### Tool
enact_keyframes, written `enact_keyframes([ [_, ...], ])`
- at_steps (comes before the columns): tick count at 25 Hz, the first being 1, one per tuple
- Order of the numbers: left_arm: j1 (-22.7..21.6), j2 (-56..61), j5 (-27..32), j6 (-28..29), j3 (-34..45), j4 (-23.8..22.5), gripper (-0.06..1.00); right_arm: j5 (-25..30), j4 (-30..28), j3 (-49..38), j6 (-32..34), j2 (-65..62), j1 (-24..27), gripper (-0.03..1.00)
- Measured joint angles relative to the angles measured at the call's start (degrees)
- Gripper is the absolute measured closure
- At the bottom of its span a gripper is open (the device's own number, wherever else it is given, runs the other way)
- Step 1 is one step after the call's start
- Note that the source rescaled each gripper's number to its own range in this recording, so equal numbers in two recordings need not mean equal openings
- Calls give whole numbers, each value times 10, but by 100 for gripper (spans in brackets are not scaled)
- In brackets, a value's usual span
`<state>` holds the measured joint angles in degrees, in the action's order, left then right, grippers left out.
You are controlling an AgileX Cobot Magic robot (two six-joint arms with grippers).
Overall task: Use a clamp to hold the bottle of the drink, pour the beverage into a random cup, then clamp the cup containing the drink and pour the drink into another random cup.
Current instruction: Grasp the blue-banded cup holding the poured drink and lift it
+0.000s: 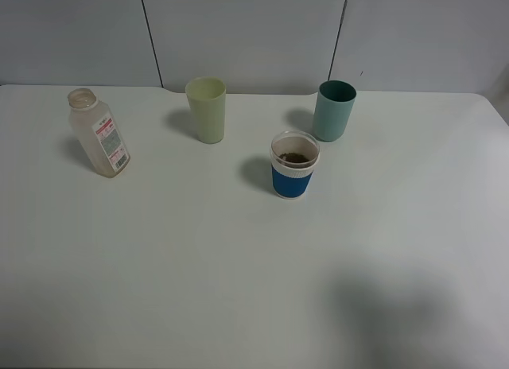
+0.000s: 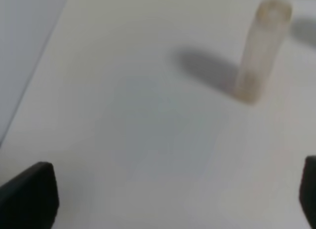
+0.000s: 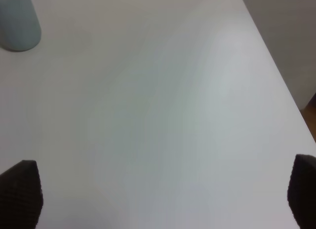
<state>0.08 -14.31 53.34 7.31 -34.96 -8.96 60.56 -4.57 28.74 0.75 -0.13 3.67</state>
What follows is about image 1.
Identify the glass cup blue sleeve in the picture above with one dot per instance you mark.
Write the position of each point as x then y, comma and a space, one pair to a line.
294, 156

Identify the clear plastic drink bottle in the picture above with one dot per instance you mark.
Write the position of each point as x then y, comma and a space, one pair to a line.
97, 131

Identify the teal green plastic cup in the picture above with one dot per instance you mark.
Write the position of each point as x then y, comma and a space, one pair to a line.
334, 105

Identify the pale yellow plastic cup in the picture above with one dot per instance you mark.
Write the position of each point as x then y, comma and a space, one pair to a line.
207, 100

